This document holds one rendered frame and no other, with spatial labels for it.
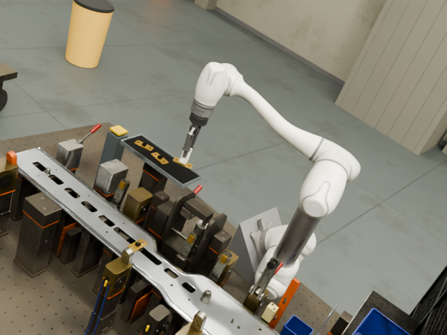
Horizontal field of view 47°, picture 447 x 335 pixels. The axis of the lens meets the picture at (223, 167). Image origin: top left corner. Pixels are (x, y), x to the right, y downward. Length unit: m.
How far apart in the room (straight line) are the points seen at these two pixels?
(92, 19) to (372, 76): 3.76
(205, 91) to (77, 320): 1.00
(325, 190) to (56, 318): 1.11
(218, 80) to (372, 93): 5.48
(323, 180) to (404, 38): 5.44
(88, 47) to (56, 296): 3.88
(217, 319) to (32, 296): 0.74
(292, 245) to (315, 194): 0.37
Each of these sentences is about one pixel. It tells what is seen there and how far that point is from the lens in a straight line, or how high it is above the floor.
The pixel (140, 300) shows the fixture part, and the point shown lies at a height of 0.84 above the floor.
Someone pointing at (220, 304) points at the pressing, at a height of 1.00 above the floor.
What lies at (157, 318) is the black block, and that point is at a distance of 1.82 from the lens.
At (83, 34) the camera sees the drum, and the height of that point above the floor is 0.36.
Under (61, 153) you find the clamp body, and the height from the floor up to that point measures 1.03.
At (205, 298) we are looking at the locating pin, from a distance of 1.90.
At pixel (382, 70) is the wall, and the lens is 7.27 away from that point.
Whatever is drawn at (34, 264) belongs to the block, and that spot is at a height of 0.77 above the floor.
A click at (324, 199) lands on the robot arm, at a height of 1.48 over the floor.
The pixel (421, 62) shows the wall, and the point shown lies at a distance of 7.10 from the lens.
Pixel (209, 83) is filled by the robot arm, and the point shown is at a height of 1.61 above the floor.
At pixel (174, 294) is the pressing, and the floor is 1.00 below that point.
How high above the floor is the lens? 2.32
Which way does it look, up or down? 29 degrees down
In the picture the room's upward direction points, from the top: 22 degrees clockwise
